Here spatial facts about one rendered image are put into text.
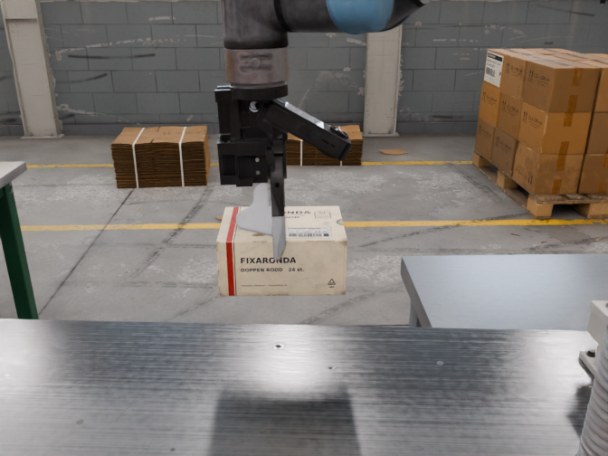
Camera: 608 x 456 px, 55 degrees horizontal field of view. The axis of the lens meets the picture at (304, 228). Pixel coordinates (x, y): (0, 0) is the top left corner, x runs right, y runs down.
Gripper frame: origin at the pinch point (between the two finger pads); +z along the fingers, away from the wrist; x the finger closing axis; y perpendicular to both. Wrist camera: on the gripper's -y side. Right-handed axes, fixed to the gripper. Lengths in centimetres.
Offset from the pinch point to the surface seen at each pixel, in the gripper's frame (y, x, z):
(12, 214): 90, -110, 36
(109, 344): 25.8, -1.6, 16.7
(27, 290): 91, -110, 64
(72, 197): 145, -305, 96
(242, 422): 5.4, 15.5, 17.3
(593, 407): -15, 50, -12
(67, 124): 208, -486, 84
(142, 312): 65, -152, 99
